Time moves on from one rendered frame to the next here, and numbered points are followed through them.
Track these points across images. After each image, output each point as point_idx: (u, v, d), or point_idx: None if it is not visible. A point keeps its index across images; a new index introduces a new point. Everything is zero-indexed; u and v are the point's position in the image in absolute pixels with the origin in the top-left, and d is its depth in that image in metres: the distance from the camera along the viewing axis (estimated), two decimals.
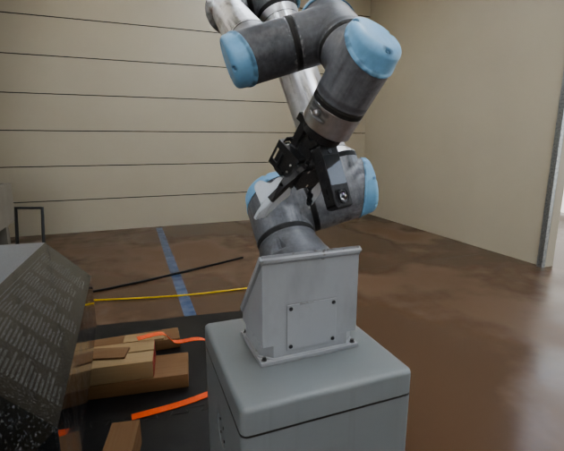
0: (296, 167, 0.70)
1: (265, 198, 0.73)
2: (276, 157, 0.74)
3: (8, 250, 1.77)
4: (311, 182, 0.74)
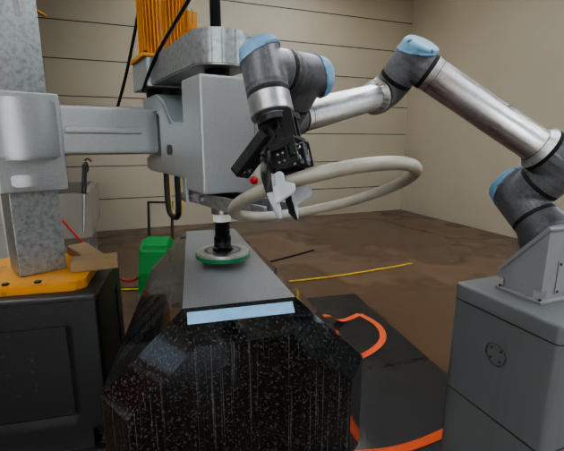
0: None
1: (297, 198, 0.83)
2: (308, 160, 0.80)
3: (215, 234, 2.14)
4: None
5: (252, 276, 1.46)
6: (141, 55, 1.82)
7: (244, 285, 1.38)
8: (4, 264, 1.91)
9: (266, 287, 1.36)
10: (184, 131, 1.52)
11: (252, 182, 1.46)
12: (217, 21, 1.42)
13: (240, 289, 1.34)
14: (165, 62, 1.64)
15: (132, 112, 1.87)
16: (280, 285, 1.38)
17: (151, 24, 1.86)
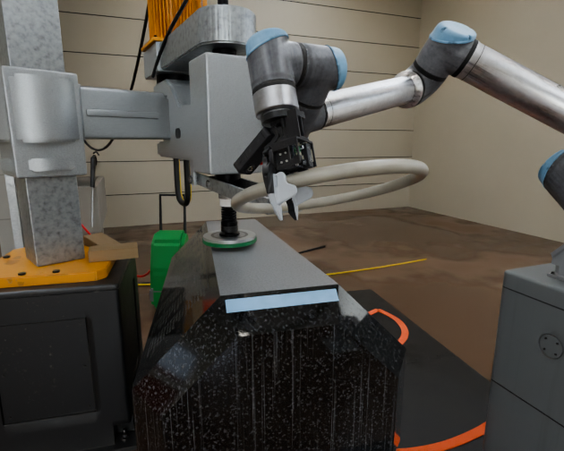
0: None
1: (297, 198, 0.83)
2: (311, 161, 0.79)
3: (237, 224, 2.05)
4: None
5: (286, 264, 1.38)
6: (151, 39, 1.83)
7: (280, 272, 1.29)
8: (19, 254, 1.82)
9: (304, 275, 1.27)
10: (192, 113, 1.53)
11: None
12: (224, 1, 1.42)
13: (277, 276, 1.25)
14: (174, 45, 1.64)
15: (149, 97, 1.86)
16: (319, 272, 1.29)
17: (161, 10, 1.87)
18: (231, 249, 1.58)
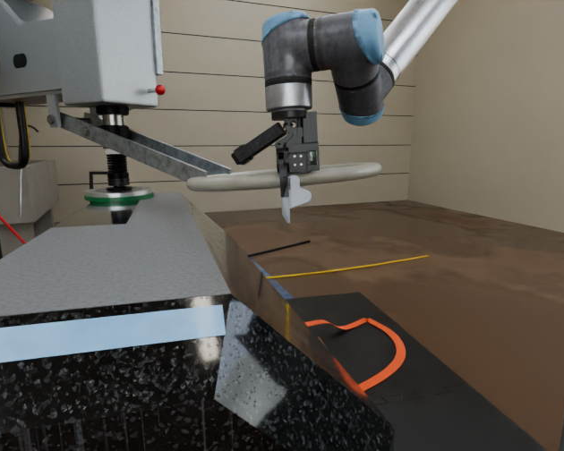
0: None
1: None
2: None
3: None
4: None
5: (156, 251, 0.69)
6: None
7: (125, 268, 0.60)
8: None
9: (172, 272, 0.58)
10: (57, 27, 1.19)
11: (158, 92, 1.26)
12: None
13: (107, 276, 0.56)
14: None
15: None
16: (208, 267, 0.61)
17: None
18: (88, 226, 0.89)
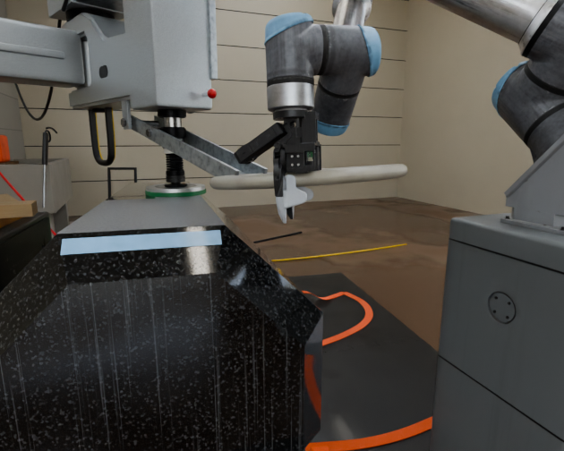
0: None
1: None
2: (318, 165, 0.79)
3: None
4: None
5: (179, 210, 1.11)
6: None
7: (163, 216, 1.02)
8: None
9: (191, 217, 1.00)
10: (127, 40, 1.34)
11: (209, 96, 1.34)
12: None
13: (154, 219, 0.98)
14: None
15: (51, 31, 1.60)
16: (211, 216, 1.03)
17: None
18: (129, 199, 1.31)
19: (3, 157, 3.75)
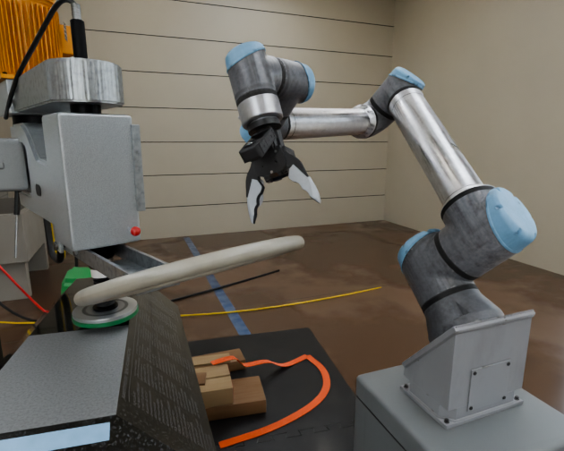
0: None
1: None
2: None
3: None
4: (274, 166, 0.80)
5: (89, 369, 1.13)
6: (0, 77, 1.54)
7: (65, 388, 1.04)
8: None
9: (90, 393, 1.02)
10: (49, 175, 1.29)
11: (132, 234, 1.28)
12: (81, 49, 1.22)
13: (53, 397, 1.00)
14: (24, 89, 1.38)
15: None
16: (114, 387, 1.04)
17: (12, 41, 1.58)
18: (54, 334, 1.33)
19: None
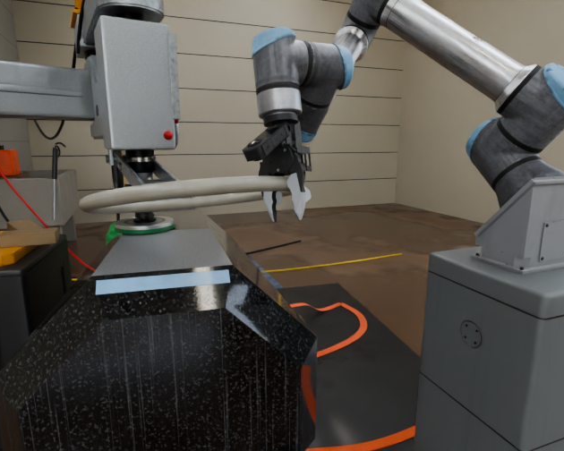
0: None
1: None
2: None
3: None
4: (280, 165, 0.78)
5: (191, 246, 1.27)
6: (72, 12, 1.73)
7: (178, 254, 1.18)
8: None
9: (202, 256, 1.16)
10: (98, 85, 1.42)
11: (165, 138, 1.35)
12: None
13: (171, 258, 1.14)
14: (86, 14, 1.54)
15: (72, 73, 1.75)
16: (220, 253, 1.18)
17: None
18: None
19: (13, 170, 3.90)
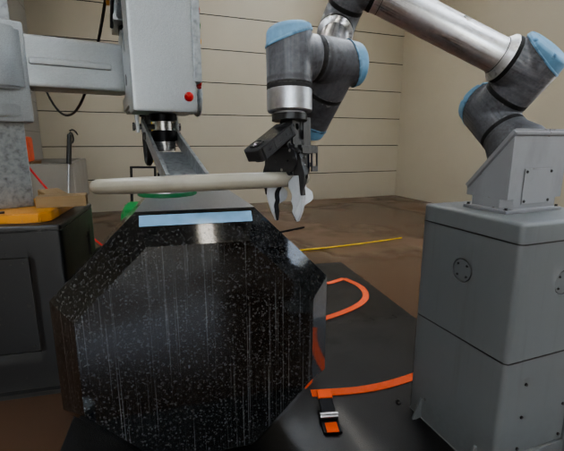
0: None
1: None
2: None
3: None
4: (284, 165, 0.77)
5: (215, 198, 1.43)
6: None
7: (205, 201, 1.34)
8: None
9: (226, 202, 1.32)
10: (124, 50, 1.44)
11: (185, 98, 1.34)
12: None
13: (200, 203, 1.30)
14: None
15: (100, 46, 1.81)
16: (242, 201, 1.34)
17: None
18: None
19: (29, 156, 4.06)
